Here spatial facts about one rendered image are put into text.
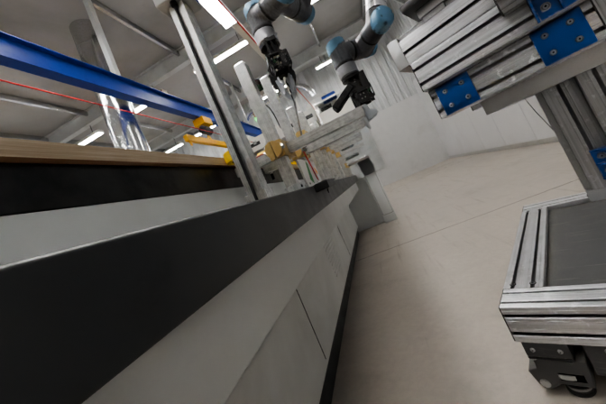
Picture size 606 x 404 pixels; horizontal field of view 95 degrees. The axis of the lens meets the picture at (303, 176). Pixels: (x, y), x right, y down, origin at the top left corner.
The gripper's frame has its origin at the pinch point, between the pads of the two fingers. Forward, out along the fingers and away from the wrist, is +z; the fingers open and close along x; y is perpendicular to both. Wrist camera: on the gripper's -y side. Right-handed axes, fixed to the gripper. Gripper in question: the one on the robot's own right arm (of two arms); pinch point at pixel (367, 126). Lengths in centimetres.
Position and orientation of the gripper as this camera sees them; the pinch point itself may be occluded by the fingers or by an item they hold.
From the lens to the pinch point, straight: 108.6
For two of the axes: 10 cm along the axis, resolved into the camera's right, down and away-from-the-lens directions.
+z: 4.1, 9.1, -0.8
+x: 2.3, -0.2, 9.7
